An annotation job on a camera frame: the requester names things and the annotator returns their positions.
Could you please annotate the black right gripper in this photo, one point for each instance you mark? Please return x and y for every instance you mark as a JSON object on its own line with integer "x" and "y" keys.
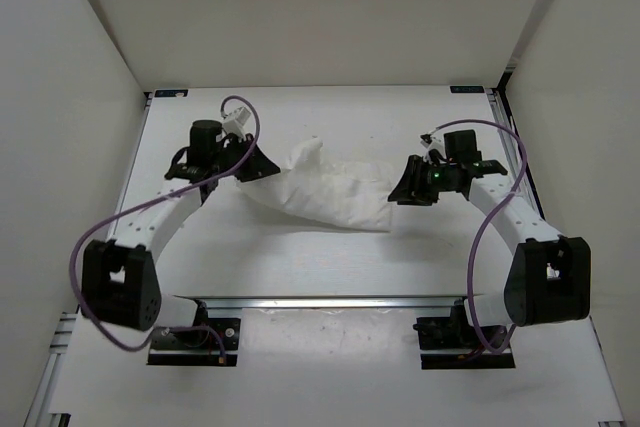
{"x": 410, "y": 191}

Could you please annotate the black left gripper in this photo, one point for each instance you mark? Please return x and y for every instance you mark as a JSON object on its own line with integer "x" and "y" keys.
{"x": 257, "y": 166}

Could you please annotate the white pleated skirt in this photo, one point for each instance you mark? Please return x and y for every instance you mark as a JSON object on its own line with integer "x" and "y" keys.
{"x": 311, "y": 185}

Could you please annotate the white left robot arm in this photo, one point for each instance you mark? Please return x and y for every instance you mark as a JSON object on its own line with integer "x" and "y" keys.
{"x": 119, "y": 280}

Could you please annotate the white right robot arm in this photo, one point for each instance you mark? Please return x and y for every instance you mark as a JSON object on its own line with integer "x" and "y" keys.
{"x": 549, "y": 280}

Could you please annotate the blue right corner label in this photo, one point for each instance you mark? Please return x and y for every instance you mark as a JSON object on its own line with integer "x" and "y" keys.
{"x": 466, "y": 89}

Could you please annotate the blue corner label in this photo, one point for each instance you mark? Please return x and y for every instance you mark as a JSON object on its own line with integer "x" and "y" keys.
{"x": 466, "y": 89}
{"x": 171, "y": 93}

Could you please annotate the blue left corner label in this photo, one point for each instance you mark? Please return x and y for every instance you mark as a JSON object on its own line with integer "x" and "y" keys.
{"x": 171, "y": 93}

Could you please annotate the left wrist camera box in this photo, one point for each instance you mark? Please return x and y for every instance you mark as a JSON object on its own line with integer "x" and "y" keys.
{"x": 235, "y": 119}

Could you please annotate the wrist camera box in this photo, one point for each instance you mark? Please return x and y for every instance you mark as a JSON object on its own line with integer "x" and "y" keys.
{"x": 435, "y": 149}
{"x": 235, "y": 119}

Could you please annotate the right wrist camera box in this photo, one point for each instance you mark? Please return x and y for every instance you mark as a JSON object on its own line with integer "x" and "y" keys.
{"x": 435, "y": 149}

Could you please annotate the aluminium right frame rail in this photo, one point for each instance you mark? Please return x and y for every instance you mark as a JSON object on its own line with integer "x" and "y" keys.
{"x": 503, "y": 115}

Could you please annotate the aluminium frame rail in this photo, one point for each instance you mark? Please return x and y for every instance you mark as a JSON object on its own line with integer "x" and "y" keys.
{"x": 41, "y": 413}
{"x": 503, "y": 115}

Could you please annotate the aluminium front table rail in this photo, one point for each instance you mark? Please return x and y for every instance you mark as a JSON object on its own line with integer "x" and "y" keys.
{"x": 327, "y": 302}

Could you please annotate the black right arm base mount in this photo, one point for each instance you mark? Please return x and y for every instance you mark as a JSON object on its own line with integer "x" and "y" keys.
{"x": 451, "y": 343}

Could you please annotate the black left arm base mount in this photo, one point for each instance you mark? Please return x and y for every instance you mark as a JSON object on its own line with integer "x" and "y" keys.
{"x": 218, "y": 346}

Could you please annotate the aluminium left frame rail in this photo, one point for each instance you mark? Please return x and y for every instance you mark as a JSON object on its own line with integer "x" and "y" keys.
{"x": 41, "y": 413}

